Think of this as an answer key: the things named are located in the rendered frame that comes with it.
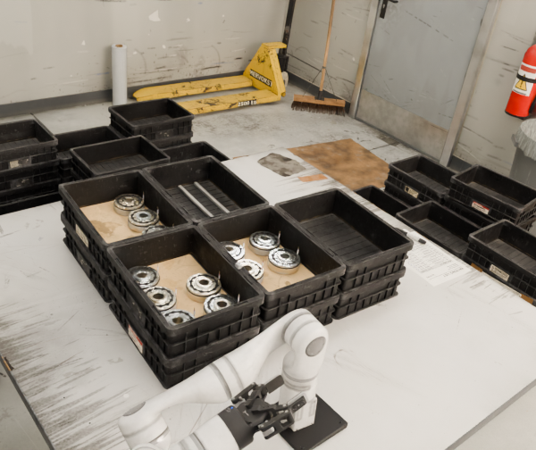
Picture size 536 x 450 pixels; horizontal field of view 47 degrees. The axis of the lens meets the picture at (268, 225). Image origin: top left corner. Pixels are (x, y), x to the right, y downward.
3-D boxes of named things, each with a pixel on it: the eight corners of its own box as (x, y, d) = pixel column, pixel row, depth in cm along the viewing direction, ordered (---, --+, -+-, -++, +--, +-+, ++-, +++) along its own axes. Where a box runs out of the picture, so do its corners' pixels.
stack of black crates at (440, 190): (457, 232, 362) (474, 182, 344) (426, 246, 345) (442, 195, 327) (406, 202, 387) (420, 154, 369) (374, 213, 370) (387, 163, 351)
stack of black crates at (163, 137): (165, 163, 391) (168, 96, 367) (191, 184, 373) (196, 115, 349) (108, 177, 368) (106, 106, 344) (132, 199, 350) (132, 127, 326)
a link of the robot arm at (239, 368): (207, 354, 140) (227, 382, 133) (304, 297, 149) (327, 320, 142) (215, 378, 146) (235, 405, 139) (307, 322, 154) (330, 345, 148)
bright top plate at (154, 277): (166, 280, 179) (166, 279, 178) (136, 292, 172) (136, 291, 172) (147, 262, 184) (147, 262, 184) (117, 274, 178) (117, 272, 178)
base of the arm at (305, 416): (319, 420, 160) (326, 375, 150) (288, 433, 156) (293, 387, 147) (301, 395, 166) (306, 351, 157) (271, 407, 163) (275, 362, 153)
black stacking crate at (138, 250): (261, 329, 173) (266, 297, 167) (167, 365, 157) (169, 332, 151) (192, 254, 199) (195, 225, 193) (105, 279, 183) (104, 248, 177)
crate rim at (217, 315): (266, 303, 168) (267, 296, 166) (168, 338, 152) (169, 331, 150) (195, 229, 194) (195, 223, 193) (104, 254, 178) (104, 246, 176)
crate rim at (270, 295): (347, 273, 184) (348, 267, 183) (266, 303, 168) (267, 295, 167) (271, 210, 210) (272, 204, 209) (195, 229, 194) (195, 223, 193)
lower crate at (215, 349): (257, 356, 179) (263, 326, 172) (165, 395, 163) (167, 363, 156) (191, 280, 205) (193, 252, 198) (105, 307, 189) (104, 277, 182)
